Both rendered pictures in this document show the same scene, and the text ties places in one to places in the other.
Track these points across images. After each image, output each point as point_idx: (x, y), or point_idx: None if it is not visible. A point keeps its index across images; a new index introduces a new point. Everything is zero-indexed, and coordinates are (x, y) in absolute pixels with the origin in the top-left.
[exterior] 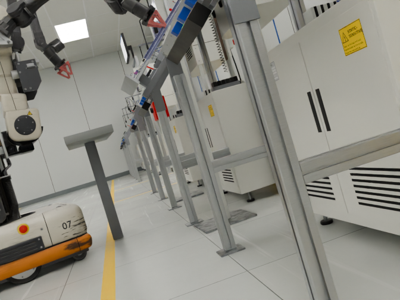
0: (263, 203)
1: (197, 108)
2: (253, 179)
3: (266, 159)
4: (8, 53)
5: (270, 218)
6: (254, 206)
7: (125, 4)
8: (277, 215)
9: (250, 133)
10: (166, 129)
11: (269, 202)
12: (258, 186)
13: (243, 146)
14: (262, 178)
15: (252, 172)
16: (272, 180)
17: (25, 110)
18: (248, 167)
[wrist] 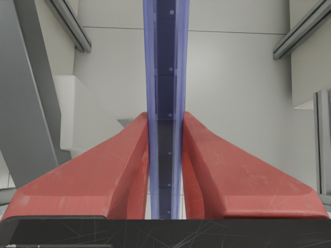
0: (110, 88)
1: (121, 126)
2: (67, 71)
3: (62, 31)
4: None
5: (206, 117)
6: (109, 101)
7: None
8: (201, 106)
9: (40, 19)
10: (2, 201)
11: (115, 81)
12: (72, 71)
13: (46, 48)
14: (70, 58)
15: (64, 66)
16: (73, 46)
17: None
18: (60, 66)
